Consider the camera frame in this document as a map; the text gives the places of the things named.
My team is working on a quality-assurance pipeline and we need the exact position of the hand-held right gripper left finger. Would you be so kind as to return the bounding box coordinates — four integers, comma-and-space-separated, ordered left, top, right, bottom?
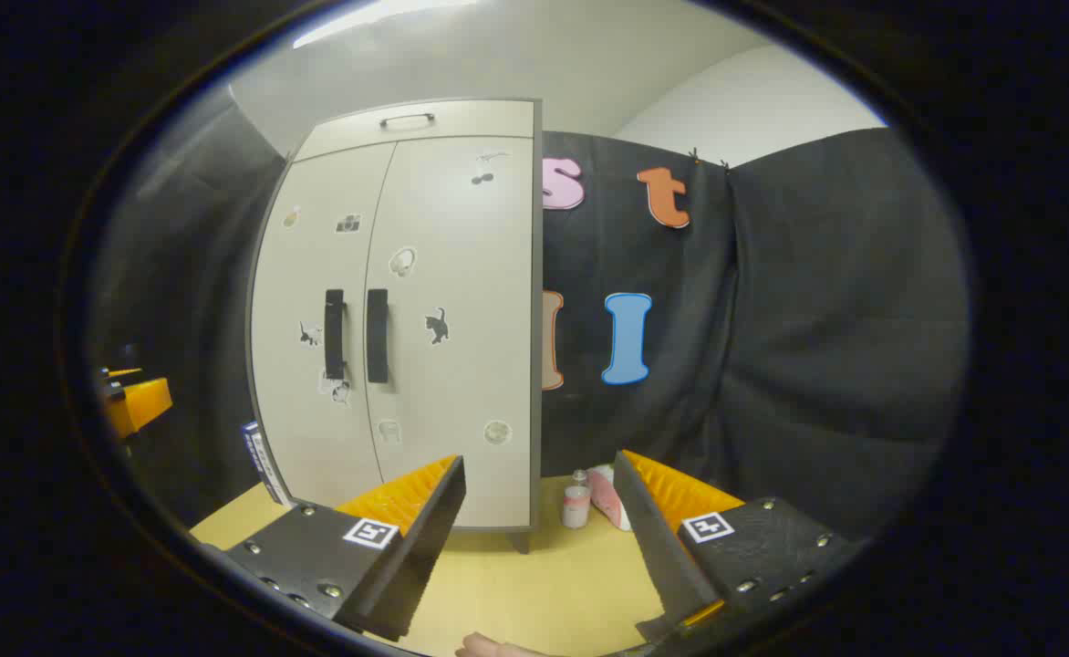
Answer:
195, 454, 468, 642

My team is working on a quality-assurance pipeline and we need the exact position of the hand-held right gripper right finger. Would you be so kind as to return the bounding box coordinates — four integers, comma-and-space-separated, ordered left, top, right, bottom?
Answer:
612, 449, 866, 644

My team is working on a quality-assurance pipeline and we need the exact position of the black door handle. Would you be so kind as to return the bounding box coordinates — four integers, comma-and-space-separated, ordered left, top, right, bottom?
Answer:
366, 288, 390, 384
323, 289, 347, 381

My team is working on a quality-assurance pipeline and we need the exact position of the white cabinet door camera sticker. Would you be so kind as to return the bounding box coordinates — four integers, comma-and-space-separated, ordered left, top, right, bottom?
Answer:
250, 141, 399, 507

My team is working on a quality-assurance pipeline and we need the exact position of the white cabinet door headphone sticker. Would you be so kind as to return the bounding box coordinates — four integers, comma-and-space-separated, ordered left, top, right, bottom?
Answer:
363, 135, 535, 530

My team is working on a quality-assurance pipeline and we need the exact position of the white double-door shoe cabinet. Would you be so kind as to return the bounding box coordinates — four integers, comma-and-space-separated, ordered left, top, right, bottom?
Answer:
247, 98, 545, 555

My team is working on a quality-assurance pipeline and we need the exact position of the watermelon slice toy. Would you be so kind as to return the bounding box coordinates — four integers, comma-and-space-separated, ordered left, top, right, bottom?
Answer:
587, 464, 634, 532

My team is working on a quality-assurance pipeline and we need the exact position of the small pink bottle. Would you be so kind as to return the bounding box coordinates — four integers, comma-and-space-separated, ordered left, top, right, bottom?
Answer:
561, 469, 593, 530

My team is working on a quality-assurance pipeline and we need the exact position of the blue and white box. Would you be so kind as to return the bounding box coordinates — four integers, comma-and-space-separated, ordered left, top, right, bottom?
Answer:
241, 420, 295, 508

